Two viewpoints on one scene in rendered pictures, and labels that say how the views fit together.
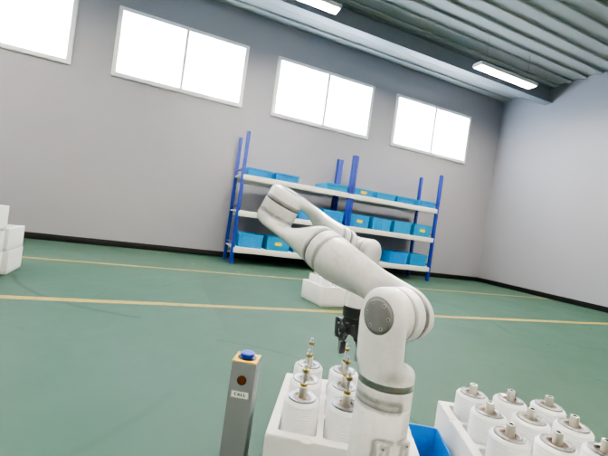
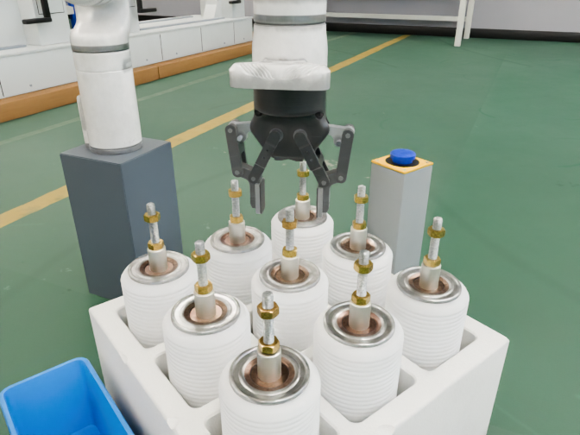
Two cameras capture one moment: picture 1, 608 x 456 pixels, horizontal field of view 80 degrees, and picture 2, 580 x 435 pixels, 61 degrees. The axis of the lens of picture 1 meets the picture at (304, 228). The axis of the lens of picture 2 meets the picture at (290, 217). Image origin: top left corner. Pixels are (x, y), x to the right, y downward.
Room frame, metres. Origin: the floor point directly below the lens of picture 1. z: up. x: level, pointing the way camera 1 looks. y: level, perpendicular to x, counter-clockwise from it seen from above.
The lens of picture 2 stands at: (1.46, -0.54, 0.59)
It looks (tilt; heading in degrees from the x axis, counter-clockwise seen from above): 26 degrees down; 136
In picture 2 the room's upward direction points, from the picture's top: straight up
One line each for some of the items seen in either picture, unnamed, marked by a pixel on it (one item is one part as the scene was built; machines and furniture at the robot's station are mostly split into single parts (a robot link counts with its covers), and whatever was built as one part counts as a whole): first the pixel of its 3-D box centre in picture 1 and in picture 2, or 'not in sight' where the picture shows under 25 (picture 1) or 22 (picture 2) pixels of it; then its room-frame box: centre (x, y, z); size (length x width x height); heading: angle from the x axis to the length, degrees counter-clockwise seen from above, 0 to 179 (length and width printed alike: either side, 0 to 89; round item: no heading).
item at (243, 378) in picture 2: not in sight; (269, 373); (1.19, -0.31, 0.25); 0.08 x 0.08 x 0.01
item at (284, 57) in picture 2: (362, 296); (286, 47); (1.10, -0.20, 0.52); 0.11 x 0.09 x 0.06; 128
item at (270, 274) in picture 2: (344, 385); (289, 274); (1.08, -0.19, 0.25); 0.08 x 0.08 x 0.01
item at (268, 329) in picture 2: not in sight; (268, 328); (1.19, -0.31, 0.30); 0.01 x 0.01 x 0.08
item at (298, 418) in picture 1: (297, 430); (301, 267); (0.98, -0.06, 0.16); 0.10 x 0.10 x 0.18
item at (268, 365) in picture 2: not in sight; (269, 362); (1.19, -0.31, 0.26); 0.02 x 0.02 x 0.03
